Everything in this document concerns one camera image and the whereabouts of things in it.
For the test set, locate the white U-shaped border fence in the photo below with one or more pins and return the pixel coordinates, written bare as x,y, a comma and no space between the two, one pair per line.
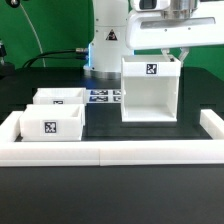
113,153

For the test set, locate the white sheet with markers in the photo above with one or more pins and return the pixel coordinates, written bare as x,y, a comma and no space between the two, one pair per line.
103,96

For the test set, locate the white drawer box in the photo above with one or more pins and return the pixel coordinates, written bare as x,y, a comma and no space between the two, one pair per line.
56,122
60,96

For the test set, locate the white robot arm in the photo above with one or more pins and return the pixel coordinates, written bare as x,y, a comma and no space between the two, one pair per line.
124,26

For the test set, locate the black stand at left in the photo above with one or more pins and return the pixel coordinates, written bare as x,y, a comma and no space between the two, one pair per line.
6,68

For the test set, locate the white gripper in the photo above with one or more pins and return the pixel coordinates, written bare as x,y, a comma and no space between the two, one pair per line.
159,24

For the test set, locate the white drawer cabinet frame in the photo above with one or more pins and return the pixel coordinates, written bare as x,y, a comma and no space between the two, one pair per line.
149,88

